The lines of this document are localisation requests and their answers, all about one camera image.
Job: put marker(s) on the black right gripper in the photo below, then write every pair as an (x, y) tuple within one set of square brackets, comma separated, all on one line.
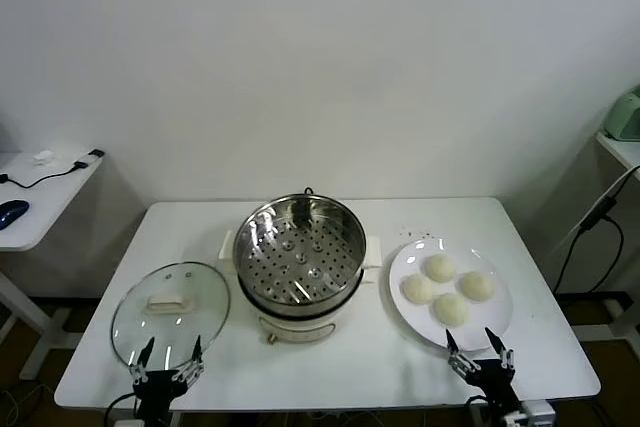
[(492, 384)]

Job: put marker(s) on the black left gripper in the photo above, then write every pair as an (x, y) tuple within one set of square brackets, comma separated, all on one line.
[(157, 383)]

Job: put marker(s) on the white steamed baozi bun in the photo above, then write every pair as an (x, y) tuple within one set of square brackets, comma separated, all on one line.
[(419, 290), (477, 286), (440, 268), (451, 309)]

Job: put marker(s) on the round glass pot lid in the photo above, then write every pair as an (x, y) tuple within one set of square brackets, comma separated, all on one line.
[(167, 303)]

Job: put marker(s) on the perforated steel steamer basket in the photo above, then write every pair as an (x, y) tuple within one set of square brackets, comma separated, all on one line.
[(280, 267)]

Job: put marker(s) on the round white plate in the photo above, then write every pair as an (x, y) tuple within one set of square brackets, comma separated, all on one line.
[(415, 262)]

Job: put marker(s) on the cream electric cooking pot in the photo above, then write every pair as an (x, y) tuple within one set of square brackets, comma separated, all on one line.
[(300, 331)]

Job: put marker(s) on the dark crumb specks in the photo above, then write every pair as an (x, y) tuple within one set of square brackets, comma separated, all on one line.
[(426, 234)]

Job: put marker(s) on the white side table with mouse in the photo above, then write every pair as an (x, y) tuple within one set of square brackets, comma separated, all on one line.
[(45, 192)]

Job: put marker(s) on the blue computer mouse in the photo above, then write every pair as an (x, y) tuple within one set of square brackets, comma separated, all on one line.
[(12, 212)]

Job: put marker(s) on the small white crumpled object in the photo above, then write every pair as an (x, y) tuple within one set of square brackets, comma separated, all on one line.
[(44, 157)]

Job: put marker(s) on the white side table with appliance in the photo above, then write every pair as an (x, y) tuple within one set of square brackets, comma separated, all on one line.
[(622, 149)]

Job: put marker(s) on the pale green appliance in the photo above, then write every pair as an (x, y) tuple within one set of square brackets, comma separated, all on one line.
[(625, 117)]

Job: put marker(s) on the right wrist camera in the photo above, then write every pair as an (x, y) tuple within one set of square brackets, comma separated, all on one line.
[(531, 414)]

